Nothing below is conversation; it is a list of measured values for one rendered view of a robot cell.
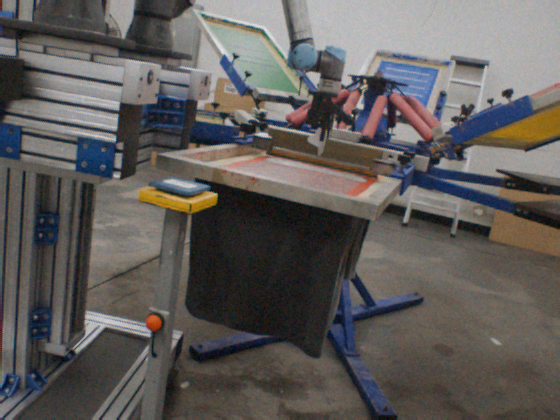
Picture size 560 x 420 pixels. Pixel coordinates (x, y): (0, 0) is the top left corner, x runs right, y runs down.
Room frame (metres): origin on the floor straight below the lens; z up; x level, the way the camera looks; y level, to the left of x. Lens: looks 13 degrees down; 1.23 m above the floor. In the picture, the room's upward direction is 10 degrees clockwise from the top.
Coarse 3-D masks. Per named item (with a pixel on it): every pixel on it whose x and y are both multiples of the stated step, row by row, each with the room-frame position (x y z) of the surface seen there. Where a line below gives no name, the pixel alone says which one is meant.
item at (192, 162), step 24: (240, 144) 1.82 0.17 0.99; (168, 168) 1.34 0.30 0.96; (192, 168) 1.32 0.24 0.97; (216, 168) 1.30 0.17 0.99; (264, 192) 1.27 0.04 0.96; (288, 192) 1.25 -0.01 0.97; (312, 192) 1.23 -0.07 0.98; (336, 192) 1.25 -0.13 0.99; (384, 192) 1.37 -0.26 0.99; (360, 216) 1.20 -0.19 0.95
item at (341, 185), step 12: (324, 168) 1.84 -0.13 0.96; (288, 180) 1.49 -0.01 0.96; (300, 180) 1.52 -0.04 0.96; (312, 180) 1.56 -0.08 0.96; (324, 180) 1.60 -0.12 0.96; (336, 180) 1.63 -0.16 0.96; (348, 180) 1.67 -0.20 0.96; (372, 180) 1.76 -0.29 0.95; (348, 192) 1.47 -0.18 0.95; (360, 192) 1.50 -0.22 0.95
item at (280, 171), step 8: (248, 160) 1.73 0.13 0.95; (256, 160) 1.76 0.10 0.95; (288, 160) 1.89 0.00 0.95; (240, 168) 1.55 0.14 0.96; (248, 168) 1.57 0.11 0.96; (256, 168) 1.60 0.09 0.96; (264, 168) 1.62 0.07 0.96; (272, 168) 1.65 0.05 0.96; (280, 168) 1.68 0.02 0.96; (288, 168) 1.70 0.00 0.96; (296, 168) 1.73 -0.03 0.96; (272, 176) 1.51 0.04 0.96; (280, 176) 1.53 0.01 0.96; (288, 176) 1.56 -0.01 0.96; (296, 176) 1.58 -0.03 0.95
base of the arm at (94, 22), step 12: (48, 0) 1.16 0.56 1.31; (60, 0) 1.15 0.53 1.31; (72, 0) 1.16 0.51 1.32; (84, 0) 1.18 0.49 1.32; (96, 0) 1.21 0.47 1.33; (36, 12) 1.17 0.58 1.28; (48, 12) 1.15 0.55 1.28; (60, 12) 1.15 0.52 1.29; (72, 12) 1.15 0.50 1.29; (84, 12) 1.18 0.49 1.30; (96, 12) 1.20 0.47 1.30; (60, 24) 1.14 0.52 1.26; (72, 24) 1.15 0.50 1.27; (84, 24) 1.16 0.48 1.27; (96, 24) 1.19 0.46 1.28
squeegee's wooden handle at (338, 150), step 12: (276, 132) 1.88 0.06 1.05; (288, 132) 1.87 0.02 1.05; (276, 144) 1.88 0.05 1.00; (288, 144) 1.86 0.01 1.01; (300, 144) 1.85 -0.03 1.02; (312, 144) 1.84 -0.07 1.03; (336, 144) 1.81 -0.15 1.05; (348, 144) 1.80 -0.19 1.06; (324, 156) 1.82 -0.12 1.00; (336, 156) 1.81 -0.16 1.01; (348, 156) 1.80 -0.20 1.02; (360, 156) 1.79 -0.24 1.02; (372, 156) 1.78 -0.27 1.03
